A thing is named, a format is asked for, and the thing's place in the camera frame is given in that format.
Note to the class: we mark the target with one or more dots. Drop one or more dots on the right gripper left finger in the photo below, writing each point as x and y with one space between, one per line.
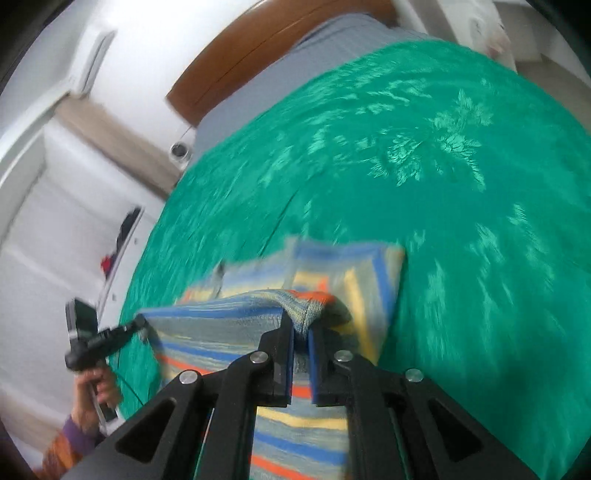
200 426

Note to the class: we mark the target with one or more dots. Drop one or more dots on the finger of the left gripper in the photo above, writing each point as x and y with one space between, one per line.
138 325

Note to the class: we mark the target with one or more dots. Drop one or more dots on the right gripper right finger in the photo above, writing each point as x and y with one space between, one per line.
403 426

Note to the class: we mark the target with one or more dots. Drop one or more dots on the striped knit sweater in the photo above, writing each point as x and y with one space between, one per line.
352 288

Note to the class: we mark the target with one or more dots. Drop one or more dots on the left forearm purple sleeve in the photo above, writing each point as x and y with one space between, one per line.
66 450

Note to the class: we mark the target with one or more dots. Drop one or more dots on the left hand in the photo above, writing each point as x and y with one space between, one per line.
92 388

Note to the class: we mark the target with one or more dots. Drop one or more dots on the red cloth on cabinet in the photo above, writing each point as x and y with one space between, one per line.
107 263

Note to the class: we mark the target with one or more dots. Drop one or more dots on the black items on cabinet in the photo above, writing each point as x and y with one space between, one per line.
126 227

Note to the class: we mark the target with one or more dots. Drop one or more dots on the white drawer cabinet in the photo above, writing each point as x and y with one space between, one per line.
62 204

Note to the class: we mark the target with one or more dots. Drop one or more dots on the beige curtain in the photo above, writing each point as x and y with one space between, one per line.
136 156

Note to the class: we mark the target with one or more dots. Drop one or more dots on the green floral bedspread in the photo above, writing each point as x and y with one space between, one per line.
478 174

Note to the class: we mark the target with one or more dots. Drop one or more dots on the brown wooden headboard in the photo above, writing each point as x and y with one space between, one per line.
252 42

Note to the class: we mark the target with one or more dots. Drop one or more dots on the grey striped bed sheet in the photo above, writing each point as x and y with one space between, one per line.
330 45

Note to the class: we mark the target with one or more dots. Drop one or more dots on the white plastic bag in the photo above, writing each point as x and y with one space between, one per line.
495 36

